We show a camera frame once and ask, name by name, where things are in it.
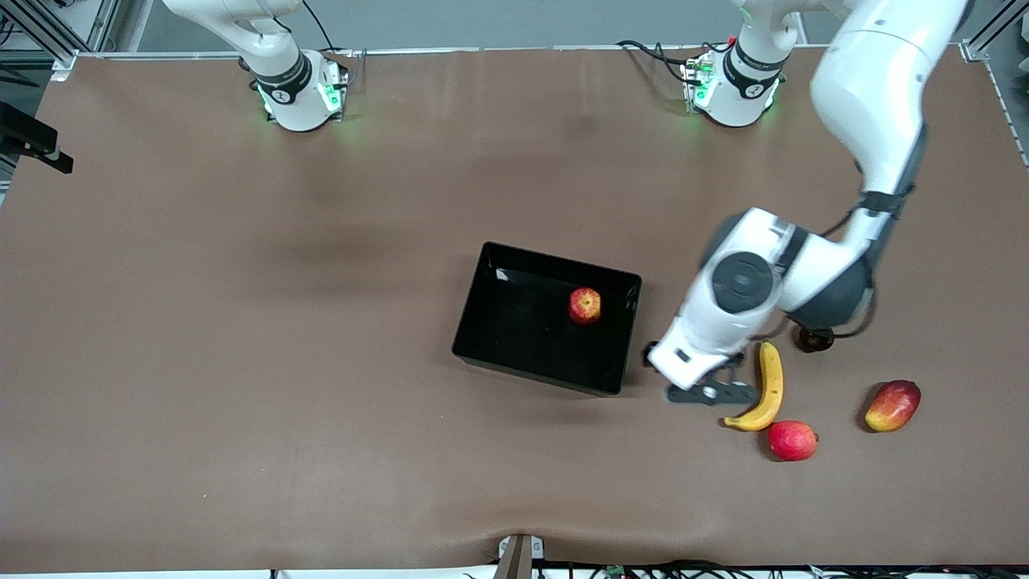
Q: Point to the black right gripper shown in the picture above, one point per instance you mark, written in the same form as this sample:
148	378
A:
26	129

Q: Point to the red yellow apple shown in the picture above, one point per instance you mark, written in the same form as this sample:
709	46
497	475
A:
585	306

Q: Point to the yellow banana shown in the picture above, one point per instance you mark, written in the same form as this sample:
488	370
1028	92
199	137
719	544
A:
773	378

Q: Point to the black plastic box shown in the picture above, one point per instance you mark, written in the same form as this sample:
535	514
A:
522	338

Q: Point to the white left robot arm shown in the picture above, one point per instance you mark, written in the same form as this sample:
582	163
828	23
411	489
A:
876	96

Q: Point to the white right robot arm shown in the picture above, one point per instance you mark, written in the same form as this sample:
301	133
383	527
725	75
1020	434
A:
293	104

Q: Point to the red round fruit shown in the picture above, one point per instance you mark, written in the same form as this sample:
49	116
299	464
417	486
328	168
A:
792	441

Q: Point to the dark maroon plum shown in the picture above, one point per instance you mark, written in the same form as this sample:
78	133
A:
816	342

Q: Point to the grey metal pole clamp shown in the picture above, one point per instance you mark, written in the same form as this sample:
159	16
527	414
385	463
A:
518	559

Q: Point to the red yellow mango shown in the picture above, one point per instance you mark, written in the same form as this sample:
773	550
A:
891	408

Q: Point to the brown table mat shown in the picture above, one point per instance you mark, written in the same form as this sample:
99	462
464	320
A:
321	241

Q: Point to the aluminium frame profile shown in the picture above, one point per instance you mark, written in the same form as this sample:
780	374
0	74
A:
987	39
56	44

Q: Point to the metal table edge rail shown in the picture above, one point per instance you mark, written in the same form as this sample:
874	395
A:
201	55

